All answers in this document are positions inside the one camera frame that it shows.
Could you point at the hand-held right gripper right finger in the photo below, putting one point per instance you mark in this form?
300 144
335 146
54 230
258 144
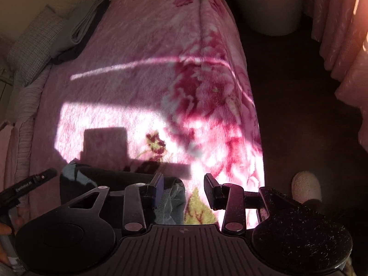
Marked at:
209 191

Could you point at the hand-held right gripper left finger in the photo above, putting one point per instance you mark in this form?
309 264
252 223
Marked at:
159 191

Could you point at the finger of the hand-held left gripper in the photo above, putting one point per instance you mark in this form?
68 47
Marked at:
44 176

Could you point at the dark teal sweatshirt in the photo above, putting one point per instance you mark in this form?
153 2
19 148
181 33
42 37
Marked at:
172 204

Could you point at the dark grey t-shirt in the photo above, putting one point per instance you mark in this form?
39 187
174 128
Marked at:
74 53

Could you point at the light grey garment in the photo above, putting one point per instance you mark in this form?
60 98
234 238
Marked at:
76 23

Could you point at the person's left hand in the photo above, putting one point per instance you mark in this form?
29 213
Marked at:
5 230

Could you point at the striped white quilt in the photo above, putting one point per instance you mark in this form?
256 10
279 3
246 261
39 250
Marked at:
28 100

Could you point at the white fluffy slipper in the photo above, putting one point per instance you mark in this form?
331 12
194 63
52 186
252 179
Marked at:
306 185

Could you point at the pink floral blanket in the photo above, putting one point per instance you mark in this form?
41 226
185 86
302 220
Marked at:
129 77

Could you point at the grey checked pillow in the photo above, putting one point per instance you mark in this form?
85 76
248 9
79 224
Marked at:
34 49

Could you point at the white round bin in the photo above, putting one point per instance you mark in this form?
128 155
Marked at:
270 11

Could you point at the pink curtain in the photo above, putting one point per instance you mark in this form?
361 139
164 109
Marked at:
339 34

